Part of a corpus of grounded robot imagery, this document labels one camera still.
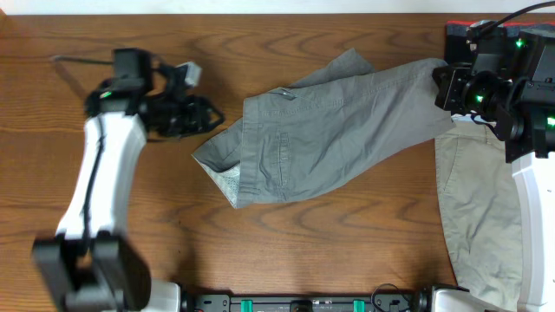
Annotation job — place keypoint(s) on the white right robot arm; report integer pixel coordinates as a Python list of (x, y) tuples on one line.
[(531, 157)]

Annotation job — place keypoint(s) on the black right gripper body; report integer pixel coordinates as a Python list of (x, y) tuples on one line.
[(487, 95)]

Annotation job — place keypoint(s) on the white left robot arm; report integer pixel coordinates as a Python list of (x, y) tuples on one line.
[(89, 264)]

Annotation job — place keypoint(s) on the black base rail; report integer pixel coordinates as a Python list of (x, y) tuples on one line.
[(385, 298)]

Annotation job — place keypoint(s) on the grey shorts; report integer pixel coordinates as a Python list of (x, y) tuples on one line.
[(301, 141)]

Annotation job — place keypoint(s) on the black garment red waistband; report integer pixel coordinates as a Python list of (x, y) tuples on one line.
[(456, 47)]

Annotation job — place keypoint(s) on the beige khaki shorts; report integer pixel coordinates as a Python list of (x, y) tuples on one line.
[(480, 213)]

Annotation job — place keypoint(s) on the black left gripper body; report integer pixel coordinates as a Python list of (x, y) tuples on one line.
[(180, 117)]

